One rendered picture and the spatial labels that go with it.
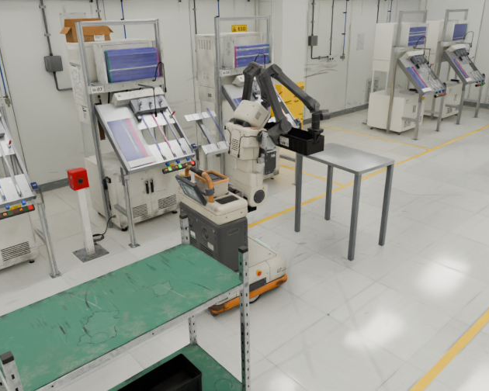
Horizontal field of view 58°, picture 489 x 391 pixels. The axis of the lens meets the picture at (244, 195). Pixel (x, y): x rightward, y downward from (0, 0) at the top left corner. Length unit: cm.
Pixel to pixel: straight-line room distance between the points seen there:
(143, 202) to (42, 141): 172
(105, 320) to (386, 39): 673
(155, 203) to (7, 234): 135
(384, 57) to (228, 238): 542
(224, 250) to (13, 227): 184
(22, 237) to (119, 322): 246
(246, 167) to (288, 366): 132
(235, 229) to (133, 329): 145
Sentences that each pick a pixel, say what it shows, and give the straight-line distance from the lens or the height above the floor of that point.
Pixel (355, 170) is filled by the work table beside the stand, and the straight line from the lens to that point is 353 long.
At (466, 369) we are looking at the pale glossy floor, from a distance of 306.
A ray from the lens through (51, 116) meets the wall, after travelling 562.
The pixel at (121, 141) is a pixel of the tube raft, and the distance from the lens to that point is 401.
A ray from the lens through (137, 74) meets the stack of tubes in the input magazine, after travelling 428.
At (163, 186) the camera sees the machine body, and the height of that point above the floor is 35.
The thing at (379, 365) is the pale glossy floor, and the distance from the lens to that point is 292.
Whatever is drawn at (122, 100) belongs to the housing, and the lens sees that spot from 422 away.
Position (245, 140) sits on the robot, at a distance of 295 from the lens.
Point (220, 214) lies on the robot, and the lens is 280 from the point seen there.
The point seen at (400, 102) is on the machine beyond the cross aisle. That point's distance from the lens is 767.
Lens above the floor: 197
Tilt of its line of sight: 23 degrees down
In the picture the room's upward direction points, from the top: 1 degrees counter-clockwise
